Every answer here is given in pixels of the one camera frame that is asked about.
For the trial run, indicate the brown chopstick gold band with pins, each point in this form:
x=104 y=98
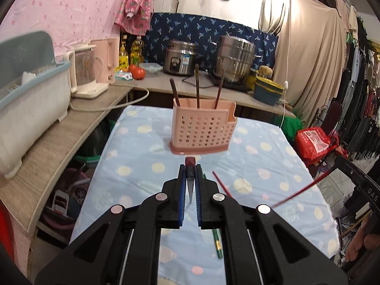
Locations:
x=197 y=78

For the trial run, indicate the person's hand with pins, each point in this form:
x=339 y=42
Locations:
x=369 y=241

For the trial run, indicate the hanging clothes rack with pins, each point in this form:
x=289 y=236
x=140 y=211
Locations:
x=359 y=93

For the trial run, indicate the yellow oil bottle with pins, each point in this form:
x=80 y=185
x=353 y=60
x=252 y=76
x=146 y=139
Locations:
x=136 y=55
x=123 y=55

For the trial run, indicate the blue patterned cloth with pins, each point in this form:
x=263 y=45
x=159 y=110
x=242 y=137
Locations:
x=203 y=31

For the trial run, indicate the yellow oil bottle left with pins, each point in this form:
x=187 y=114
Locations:
x=123 y=55

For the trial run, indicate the clear food container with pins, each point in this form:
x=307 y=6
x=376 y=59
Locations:
x=151 y=69

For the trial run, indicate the glass kettle white base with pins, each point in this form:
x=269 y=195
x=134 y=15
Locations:
x=84 y=72

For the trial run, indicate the light blue planet tablecloth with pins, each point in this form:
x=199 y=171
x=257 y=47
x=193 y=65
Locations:
x=259 y=167

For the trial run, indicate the beige curtain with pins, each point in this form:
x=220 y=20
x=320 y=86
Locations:
x=311 y=49

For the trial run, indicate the green plastic bag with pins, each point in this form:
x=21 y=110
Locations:
x=290 y=126

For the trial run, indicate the red plastic item left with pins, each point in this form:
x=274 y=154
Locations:
x=6 y=231

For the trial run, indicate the silver rice cooker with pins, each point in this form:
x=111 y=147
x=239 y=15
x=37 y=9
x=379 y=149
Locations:
x=180 y=58

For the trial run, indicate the red plastic bag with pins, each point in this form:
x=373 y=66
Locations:
x=313 y=144

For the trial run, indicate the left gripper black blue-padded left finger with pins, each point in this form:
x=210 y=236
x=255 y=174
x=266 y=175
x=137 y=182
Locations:
x=122 y=245

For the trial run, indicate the dark maroon chopstick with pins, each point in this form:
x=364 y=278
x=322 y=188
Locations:
x=175 y=93

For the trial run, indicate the wooden counter shelf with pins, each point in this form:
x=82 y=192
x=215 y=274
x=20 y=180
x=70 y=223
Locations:
x=25 y=194

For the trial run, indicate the stainless steel steamer pot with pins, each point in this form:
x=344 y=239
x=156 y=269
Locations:
x=234 y=59

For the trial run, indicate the yellow oil bottle right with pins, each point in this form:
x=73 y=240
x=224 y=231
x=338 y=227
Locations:
x=136 y=55

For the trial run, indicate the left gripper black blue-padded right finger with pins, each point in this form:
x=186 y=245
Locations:
x=259 y=246

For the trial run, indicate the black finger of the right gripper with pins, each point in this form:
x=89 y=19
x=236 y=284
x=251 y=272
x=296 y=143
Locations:
x=365 y=191

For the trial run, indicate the white dish rack bin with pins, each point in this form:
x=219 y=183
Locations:
x=28 y=110

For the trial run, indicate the dark red chopstick gold band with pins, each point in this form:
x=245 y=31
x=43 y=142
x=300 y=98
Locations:
x=219 y=90

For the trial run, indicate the pink appliance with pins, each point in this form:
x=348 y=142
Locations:
x=108 y=51

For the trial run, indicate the teal tissue packet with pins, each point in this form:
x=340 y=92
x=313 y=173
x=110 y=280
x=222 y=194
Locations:
x=123 y=76

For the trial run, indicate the pink perforated utensil holder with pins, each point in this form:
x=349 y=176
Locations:
x=202 y=126

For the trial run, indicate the red tomato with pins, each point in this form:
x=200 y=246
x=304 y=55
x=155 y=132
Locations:
x=137 y=72

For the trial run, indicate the pink floral garment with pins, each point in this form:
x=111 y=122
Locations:
x=134 y=16

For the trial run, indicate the green chopstick gold band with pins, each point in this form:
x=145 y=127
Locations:
x=218 y=243

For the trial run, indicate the teal dish rack lid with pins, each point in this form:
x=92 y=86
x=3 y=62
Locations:
x=27 y=52

